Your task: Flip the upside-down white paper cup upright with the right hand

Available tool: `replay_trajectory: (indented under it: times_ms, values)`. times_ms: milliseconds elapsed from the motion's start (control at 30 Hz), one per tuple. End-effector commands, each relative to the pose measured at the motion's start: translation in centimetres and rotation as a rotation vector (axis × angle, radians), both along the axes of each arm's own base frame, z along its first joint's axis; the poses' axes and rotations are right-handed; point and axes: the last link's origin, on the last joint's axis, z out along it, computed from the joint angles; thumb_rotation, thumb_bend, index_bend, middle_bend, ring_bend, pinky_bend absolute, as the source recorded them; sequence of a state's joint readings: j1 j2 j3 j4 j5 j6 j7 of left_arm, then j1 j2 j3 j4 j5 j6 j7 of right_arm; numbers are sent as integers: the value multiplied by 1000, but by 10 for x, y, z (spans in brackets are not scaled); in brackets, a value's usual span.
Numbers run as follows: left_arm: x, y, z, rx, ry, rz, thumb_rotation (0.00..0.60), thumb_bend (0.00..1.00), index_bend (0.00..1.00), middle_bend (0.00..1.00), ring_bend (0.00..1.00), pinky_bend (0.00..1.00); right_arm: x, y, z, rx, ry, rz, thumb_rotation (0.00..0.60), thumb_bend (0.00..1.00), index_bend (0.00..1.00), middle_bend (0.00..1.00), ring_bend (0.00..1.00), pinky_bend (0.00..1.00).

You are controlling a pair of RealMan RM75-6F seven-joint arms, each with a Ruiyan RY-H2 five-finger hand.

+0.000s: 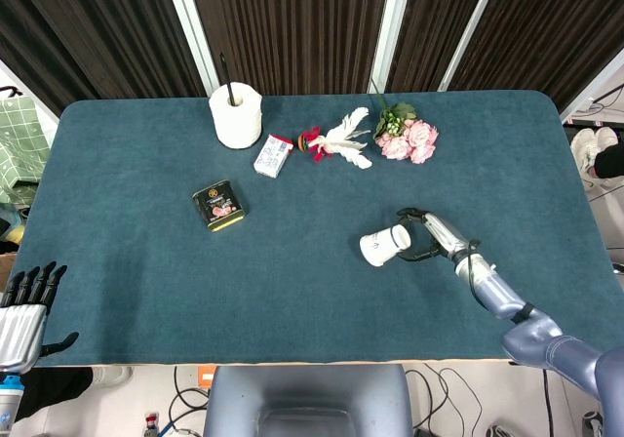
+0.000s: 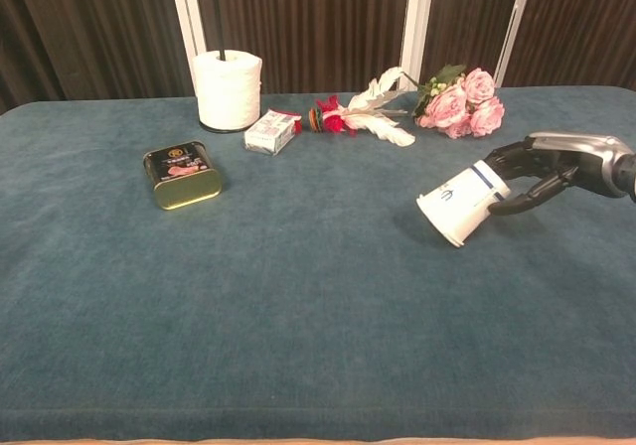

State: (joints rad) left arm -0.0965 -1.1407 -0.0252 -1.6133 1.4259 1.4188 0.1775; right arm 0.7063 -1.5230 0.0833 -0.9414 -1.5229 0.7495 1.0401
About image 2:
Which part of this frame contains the white paper cup blue print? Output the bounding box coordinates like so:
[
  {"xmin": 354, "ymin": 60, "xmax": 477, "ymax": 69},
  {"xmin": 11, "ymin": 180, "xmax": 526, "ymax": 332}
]
[{"xmin": 415, "ymin": 159, "xmax": 515, "ymax": 249}]

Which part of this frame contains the blue velvet table cloth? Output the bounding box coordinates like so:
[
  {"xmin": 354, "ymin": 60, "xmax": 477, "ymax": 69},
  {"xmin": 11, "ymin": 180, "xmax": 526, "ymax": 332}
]
[{"xmin": 0, "ymin": 85, "xmax": 636, "ymax": 442}]

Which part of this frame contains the white toilet paper roll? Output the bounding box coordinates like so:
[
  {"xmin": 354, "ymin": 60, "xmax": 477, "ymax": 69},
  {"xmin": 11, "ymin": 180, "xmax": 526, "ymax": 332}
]
[{"xmin": 192, "ymin": 50, "xmax": 263, "ymax": 131}]

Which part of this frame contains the white red feather shuttlecock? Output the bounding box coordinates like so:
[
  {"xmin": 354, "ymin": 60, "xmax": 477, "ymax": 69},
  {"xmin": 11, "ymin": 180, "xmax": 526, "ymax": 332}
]
[{"xmin": 307, "ymin": 66, "xmax": 416, "ymax": 147}]

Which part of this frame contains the black paper roll stand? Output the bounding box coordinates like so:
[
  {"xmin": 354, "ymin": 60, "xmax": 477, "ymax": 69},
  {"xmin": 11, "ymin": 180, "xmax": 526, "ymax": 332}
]
[{"xmin": 198, "ymin": 0, "xmax": 250, "ymax": 135}]

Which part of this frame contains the white partition frame post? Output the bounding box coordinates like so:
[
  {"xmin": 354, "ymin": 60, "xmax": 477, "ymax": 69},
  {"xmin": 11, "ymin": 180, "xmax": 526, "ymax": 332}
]
[
  {"xmin": 398, "ymin": 0, "xmax": 437, "ymax": 91},
  {"xmin": 494, "ymin": 0, "xmax": 538, "ymax": 87},
  {"xmin": 167, "ymin": 0, "xmax": 208, "ymax": 69}
]

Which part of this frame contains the black gold luncheon meat tin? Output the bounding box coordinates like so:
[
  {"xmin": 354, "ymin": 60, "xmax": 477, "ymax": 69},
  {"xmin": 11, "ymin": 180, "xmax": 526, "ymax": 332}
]
[{"xmin": 142, "ymin": 140, "xmax": 224, "ymax": 212}]

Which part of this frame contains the right robot hand black silver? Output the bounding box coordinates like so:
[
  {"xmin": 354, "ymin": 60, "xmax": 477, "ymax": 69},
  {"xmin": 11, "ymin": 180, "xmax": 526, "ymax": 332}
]
[{"xmin": 479, "ymin": 131, "xmax": 636, "ymax": 217}]

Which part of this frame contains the pink artificial rose bouquet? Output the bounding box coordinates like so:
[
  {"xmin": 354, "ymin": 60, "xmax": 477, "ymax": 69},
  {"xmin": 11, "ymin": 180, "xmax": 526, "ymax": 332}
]
[{"xmin": 400, "ymin": 64, "xmax": 506, "ymax": 140}]

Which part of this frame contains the small white carton box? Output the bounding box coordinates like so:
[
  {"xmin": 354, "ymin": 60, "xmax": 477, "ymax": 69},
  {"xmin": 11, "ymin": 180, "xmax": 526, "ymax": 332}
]
[{"xmin": 242, "ymin": 108, "xmax": 302, "ymax": 157}]

